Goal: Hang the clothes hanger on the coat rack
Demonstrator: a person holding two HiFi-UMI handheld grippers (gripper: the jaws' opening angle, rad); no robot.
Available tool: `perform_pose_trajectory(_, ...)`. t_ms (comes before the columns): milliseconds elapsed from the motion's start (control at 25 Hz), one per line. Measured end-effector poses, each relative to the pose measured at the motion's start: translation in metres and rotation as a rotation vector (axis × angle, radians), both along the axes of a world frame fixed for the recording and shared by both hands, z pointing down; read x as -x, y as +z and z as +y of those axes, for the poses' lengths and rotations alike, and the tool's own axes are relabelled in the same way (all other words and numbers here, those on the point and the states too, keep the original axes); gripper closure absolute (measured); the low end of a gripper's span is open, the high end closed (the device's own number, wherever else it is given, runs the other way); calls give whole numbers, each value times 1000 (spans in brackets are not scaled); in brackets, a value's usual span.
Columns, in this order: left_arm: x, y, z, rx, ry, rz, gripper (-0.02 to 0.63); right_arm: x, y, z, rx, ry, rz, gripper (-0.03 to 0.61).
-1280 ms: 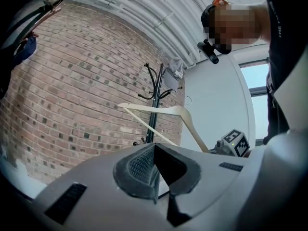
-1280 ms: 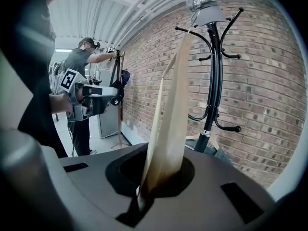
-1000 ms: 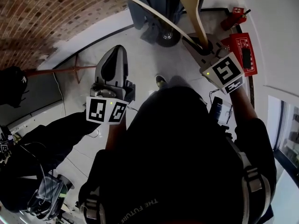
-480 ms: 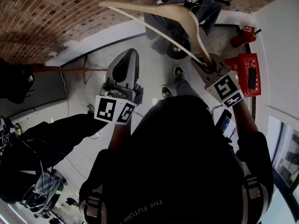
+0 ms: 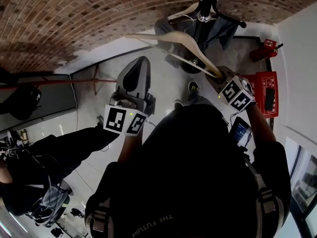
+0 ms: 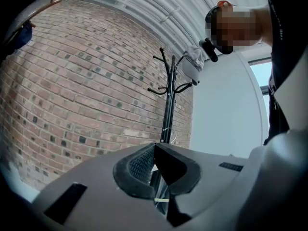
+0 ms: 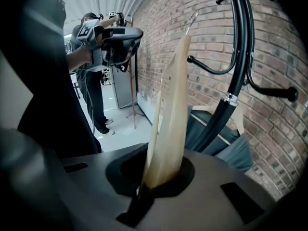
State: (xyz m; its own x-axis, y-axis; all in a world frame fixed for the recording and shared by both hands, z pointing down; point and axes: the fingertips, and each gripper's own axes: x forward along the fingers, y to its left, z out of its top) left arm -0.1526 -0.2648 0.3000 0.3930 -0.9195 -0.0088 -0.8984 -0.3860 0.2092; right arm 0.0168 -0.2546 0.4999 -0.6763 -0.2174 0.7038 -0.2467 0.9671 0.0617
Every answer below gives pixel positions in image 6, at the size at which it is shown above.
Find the black metal coat rack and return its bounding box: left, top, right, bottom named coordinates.
left=147, top=47, right=193, bottom=144

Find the window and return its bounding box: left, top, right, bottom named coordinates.
left=248, top=60, right=273, bottom=95

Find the grey cap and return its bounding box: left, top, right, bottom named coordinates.
left=181, top=44, right=205, bottom=87

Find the person's dark shirt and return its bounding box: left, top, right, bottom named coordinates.
left=263, top=0, right=308, bottom=146

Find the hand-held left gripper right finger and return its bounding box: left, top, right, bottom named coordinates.
left=154, top=143, right=202, bottom=195

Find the dark blue garment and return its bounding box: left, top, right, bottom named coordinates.
left=5, top=20, right=34, bottom=55

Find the person's head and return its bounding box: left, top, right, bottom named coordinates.
left=205, top=0, right=273, bottom=55

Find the wooden clothes hanger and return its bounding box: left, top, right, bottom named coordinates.
left=25, top=0, right=63, bottom=21

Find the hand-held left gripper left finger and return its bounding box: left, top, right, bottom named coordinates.
left=113, top=143, right=155, bottom=200

